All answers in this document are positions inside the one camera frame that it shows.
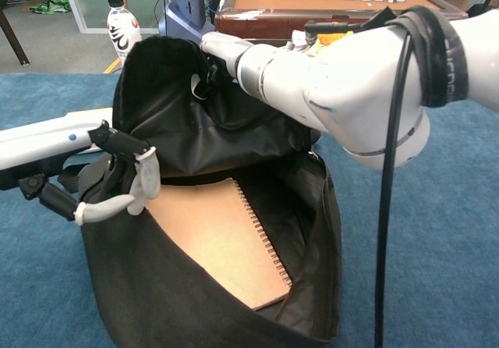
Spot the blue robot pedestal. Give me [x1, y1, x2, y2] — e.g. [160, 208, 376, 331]
[157, 0, 216, 39]

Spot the blue table cloth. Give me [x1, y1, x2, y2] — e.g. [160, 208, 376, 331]
[0, 72, 499, 348]

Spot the green cloth heap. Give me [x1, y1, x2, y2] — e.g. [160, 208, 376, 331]
[29, 0, 73, 15]

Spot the pink drink bottle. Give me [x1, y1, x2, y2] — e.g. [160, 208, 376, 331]
[106, 0, 143, 68]

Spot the brown mahjong table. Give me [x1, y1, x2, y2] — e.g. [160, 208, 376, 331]
[214, 0, 469, 48]

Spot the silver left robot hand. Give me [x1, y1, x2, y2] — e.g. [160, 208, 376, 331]
[0, 108, 161, 226]

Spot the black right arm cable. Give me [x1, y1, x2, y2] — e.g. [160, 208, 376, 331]
[305, 20, 415, 348]

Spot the small white tissue packet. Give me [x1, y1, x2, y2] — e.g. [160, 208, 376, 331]
[291, 30, 317, 55]

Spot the white framed glass partition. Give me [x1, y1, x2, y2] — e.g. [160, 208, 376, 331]
[58, 0, 165, 35]

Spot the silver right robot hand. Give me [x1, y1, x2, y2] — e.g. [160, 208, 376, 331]
[199, 30, 255, 91]

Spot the brown spiral notebook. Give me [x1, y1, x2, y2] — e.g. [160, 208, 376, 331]
[146, 176, 293, 311]

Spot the dark table leg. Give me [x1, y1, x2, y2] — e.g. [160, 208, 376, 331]
[0, 6, 30, 67]

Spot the yellow tape measure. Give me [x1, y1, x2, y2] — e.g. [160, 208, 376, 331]
[316, 31, 354, 48]

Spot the black velcro strap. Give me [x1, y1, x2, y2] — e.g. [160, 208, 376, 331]
[385, 5, 469, 109]

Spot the black fabric backpack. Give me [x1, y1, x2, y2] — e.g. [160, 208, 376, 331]
[57, 34, 342, 348]

